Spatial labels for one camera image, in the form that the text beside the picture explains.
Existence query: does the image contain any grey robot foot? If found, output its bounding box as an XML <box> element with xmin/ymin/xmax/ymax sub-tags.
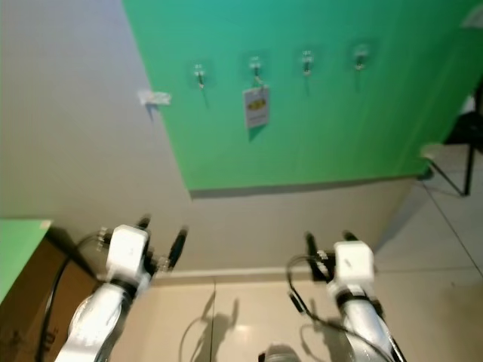
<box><xmin>258</xmin><ymin>345</ymin><xmax>303</xmax><ymax>362</ymax></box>

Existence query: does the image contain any green table cloth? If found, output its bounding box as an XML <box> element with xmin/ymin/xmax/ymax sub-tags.
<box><xmin>0</xmin><ymin>219</ymin><xmax>52</xmax><ymax>302</ymax></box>

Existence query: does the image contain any clear tape piece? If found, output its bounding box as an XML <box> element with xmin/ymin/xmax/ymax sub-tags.
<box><xmin>137</xmin><ymin>90</ymin><xmax>172</xmax><ymax>107</ymax></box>

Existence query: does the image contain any brown cardboard box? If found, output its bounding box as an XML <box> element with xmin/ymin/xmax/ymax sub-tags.
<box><xmin>0</xmin><ymin>240</ymin><xmax>99</xmax><ymax>362</ymax></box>

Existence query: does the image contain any white card tag yellow logo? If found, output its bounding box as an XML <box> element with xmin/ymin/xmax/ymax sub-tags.
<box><xmin>242</xmin><ymin>85</ymin><xmax>271</xmax><ymax>130</ymax></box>

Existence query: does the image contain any black metal stand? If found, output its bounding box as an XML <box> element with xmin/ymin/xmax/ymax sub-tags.
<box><xmin>426</xmin><ymin>81</ymin><xmax>483</xmax><ymax>198</ymax></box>

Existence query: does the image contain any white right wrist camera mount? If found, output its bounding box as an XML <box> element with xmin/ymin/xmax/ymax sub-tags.
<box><xmin>334</xmin><ymin>241</ymin><xmax>377</xmax><ymax>293</ymax></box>

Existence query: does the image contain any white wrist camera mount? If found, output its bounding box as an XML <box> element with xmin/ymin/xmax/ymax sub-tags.
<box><xmin>334</xmin><ymin>241</ymin><xmax>377</xmax><ymax>293</ymax></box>
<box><xmin>106</xmin><ymin>225</ymin><xmax>150</xmax><ymax>281</ymax></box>

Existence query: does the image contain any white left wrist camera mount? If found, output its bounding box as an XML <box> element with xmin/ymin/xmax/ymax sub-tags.
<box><xmin>106</xmin><ymin>225</ymin><xmax>150</xmax><ymax>281</ymax></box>

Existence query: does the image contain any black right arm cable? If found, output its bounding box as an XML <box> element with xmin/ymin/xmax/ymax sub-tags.
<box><xmin>285</xmin><ymin>255</ymin><xmax>402</xmax><ymax>362</ymax></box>

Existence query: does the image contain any green wall sheet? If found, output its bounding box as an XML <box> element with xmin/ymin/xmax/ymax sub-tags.
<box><xmin>122</xmin><ymin>0</ymin><xmax>483</xmax><ymax>198</ymax></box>

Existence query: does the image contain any clear adhesive wall hook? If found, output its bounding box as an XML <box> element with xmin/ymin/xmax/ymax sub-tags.
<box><xmin>350</xmin><ymin>43</ymin><xmax>372</xmax><ymax>72</ymax></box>
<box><xmin>190</xmin><ymin>62</ymin><xmax>210</xmax><ymax>91</ymax></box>
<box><xmin>298</xmin><ymin>49</ymin><xmax>318</xmax><ymax>78</ymax></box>
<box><xmin>247</xmin><ymin>53</ymin><xmax>267</xmax><ymax>84</ymax></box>

